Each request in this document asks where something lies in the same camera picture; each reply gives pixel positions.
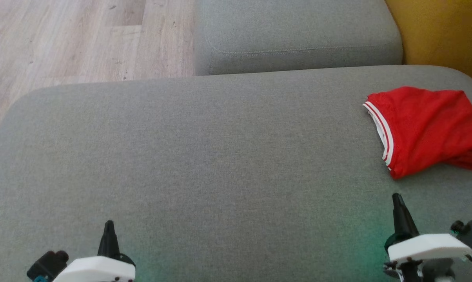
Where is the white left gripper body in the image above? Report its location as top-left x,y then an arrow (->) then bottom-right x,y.
53,254 -> 136,282

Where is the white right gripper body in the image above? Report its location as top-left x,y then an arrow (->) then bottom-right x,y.
383,233 -> 472,282

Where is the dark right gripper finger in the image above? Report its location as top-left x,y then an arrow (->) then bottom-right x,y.
385,193 -> 420,246

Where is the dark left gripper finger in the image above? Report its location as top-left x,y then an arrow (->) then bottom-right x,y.
97,220 -> 121,259

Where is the red mesh jersey with lettering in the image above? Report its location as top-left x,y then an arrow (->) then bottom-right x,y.
363,86 -> 472,180

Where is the large grey sofa seat cushion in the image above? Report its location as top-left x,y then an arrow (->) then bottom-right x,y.
0,65 -> 472,282

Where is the mustard yellow cushion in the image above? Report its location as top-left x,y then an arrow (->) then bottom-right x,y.
385,0 -> 472,92

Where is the small grey sofa cushion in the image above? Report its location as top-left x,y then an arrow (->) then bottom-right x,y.
195,0 -> 403,76

